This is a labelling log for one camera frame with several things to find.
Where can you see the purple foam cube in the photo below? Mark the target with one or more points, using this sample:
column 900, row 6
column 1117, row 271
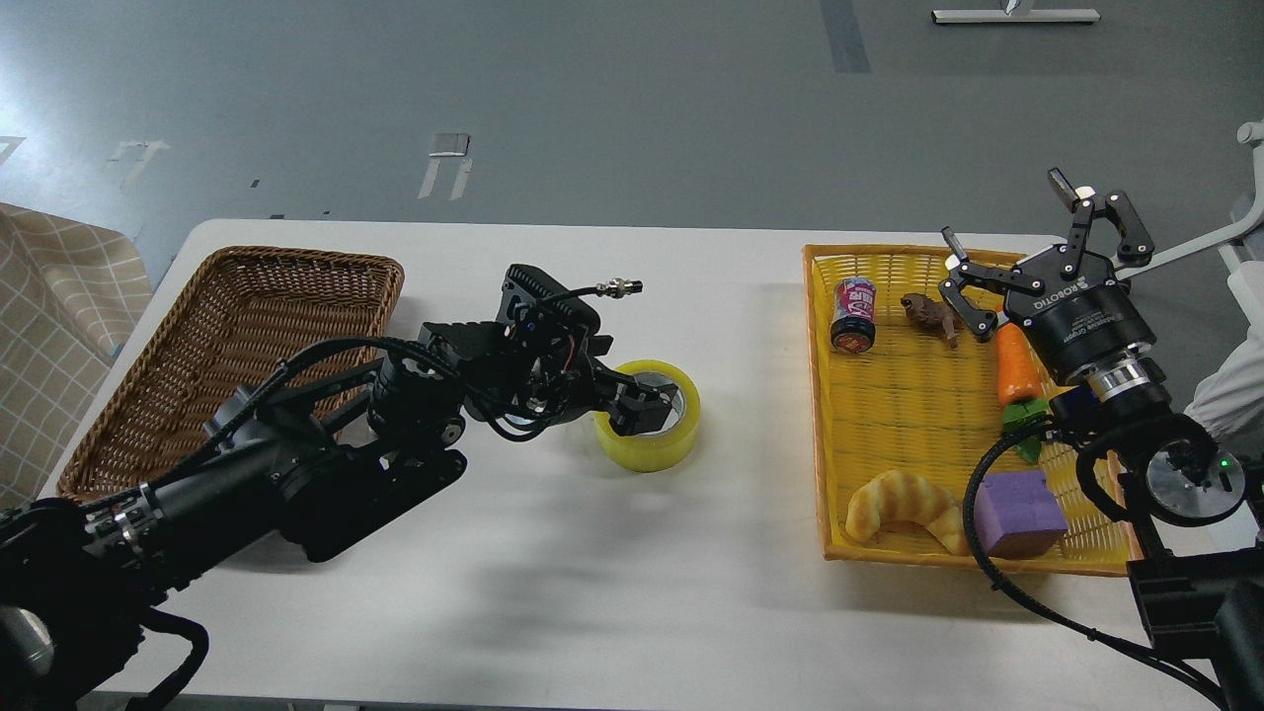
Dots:
column 1017, row 516

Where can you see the toy orange carrot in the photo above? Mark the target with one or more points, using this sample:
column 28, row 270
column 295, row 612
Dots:
column 1020, row 390

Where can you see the brown toy animal figure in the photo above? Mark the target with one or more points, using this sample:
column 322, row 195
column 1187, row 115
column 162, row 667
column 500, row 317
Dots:
column 933, row 317

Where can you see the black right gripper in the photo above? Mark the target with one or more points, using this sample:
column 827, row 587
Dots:
column 1076, row 311

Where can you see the yellow tape roll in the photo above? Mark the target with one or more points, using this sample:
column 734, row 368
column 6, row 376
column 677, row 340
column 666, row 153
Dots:
column 658, row 450

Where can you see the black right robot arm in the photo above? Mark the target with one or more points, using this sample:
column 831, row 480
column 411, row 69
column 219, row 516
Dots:
column 1138, row 461

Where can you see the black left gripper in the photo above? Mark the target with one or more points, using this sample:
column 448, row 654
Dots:
column 560, row 379

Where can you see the white bar stand base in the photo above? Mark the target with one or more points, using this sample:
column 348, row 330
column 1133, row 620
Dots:
column 1019, row 16

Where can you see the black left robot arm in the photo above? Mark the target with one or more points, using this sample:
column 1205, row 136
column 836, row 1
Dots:
column 342, row 439

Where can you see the brown wicker basket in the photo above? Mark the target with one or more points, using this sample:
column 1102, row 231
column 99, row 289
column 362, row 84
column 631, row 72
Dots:
column 245, row 309

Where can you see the white office chair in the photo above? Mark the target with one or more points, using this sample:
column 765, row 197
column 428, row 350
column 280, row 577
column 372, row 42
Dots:
column 1249, row 134

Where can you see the yellow plastic basket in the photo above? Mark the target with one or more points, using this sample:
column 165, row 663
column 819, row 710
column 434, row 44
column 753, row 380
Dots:
column 910, row 404

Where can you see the toy croissant bread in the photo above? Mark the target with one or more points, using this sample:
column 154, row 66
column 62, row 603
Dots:
column 898, row 496

